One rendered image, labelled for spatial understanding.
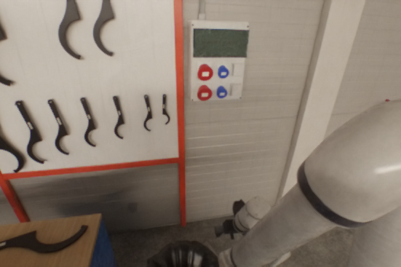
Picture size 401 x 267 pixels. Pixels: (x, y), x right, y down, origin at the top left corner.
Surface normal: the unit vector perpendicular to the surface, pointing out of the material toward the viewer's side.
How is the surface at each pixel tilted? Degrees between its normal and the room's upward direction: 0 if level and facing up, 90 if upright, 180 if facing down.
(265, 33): 90
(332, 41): 90
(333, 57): 90
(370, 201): 95
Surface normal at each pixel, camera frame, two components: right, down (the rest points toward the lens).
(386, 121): -0.53, -0.65
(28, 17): 0.21, 0.45
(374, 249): -0.92, 0.17
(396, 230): -0.76, 0.24
